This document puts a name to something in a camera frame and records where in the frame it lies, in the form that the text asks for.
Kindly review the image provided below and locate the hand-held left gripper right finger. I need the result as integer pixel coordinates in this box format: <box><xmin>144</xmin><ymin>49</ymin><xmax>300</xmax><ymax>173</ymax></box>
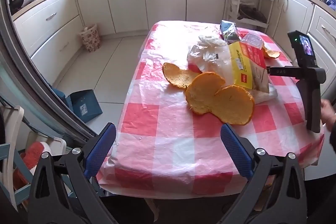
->
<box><xmin>220</xmin><ymin>123</ymin><xmax>309</xmax><ymax>224</ymax></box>

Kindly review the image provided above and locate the yellow red paper package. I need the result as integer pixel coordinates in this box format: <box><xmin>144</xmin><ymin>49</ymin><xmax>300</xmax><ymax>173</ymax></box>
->
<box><xmin>228</xmin><ymin>42</ymin><xmax>271</xmax><ymax>92</ymax></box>

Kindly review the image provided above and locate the floral waste basket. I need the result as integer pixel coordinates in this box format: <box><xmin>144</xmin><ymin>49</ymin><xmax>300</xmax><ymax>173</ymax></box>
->
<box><xmin>78</xmin><ymin>24</ymin><xmax>102</xmax><ymax>53</ymax></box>

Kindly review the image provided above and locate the white plastic bag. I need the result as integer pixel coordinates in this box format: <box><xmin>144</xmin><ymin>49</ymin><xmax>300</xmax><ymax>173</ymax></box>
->
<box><xmin>187</xmin><ymin>35</ymin><xmax>278</xmax><ymax>104</ymax></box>

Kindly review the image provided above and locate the orange peel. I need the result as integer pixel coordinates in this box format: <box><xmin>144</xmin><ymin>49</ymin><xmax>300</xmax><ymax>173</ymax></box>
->
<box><xmin>210</xmin><ymin>85</ymin><xmax>256</xmax><ymax>126</ymax></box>
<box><xmin>185</xmin><ymin>72</ymin><xmax>227</xmax><ymax>115</ymax></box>
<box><xmin>162</xmin><ymin>62</ymin><xmax>202</xmax><ymax>89</ymax></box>
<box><xmin>262</xmin><ymin>46</ymin><xmax>281</xmax><ymax>59</ymax></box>

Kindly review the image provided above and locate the person's right hand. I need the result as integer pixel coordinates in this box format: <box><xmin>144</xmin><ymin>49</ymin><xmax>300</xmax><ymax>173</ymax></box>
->
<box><xmin>321</xmin><ymin>99</ymin><xmax>336</xmax><ymax>130</ymax></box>

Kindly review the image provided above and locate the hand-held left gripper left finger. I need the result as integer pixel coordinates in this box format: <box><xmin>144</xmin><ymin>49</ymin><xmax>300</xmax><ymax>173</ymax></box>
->
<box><xmin>28</xmin><ymin>122</ymin><xmax>117</xmax><ymax>224</ymax></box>

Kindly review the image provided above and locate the clear plastic wrapper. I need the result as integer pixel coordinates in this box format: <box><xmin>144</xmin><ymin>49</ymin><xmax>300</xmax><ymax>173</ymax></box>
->
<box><xmin>241</xmin><ymin>33</ymin><xmax>263</xmax><ymax>50</ymax></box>

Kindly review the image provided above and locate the dark pan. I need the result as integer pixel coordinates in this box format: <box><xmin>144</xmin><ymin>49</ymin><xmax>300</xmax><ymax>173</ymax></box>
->
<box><xmin>238</xmin><ymin>2</ymin><xmax>268</xmax><ymax>23</ymax></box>

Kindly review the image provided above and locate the blue milk carton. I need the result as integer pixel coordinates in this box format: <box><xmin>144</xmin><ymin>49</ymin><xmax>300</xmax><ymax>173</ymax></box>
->
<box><xmin>219</xmin><ymin>20</ymin><xmax>243</xmax><ymax>45</ymax></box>

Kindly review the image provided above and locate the red cloth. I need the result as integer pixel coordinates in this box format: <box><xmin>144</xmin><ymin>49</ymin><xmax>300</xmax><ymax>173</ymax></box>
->
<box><xmin>13</xmin><ymin>141</ymin><xmax>46</xmax><ymax>188</ymax></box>

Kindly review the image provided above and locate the red white checkered tablecloth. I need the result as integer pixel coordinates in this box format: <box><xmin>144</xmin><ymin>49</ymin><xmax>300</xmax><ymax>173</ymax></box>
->
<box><xmin>96</xmin><ymin>21</ymin><xmax>326</xmax><ymax>194</ymax></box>

